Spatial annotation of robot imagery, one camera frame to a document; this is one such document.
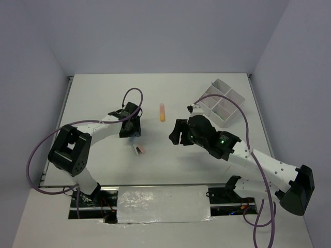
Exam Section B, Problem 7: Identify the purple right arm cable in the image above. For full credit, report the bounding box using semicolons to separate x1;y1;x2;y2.
195;94;277;248

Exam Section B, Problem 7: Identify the clear compartment organizer box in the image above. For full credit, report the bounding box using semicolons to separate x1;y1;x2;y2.
198;79;245;128

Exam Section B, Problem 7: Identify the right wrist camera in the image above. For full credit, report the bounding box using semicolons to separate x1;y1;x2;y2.
187;104;204;117

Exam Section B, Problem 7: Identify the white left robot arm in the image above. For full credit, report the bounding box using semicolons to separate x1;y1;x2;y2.
48;102;142;206

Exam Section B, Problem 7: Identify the silver foil panel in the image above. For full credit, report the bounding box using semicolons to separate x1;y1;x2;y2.
116;185;212;224

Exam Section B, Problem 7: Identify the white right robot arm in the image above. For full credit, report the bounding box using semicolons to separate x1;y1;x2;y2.
169;115;315;216

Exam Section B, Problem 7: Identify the orange pink highlighter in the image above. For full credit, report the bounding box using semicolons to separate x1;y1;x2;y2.
159;103;166;122

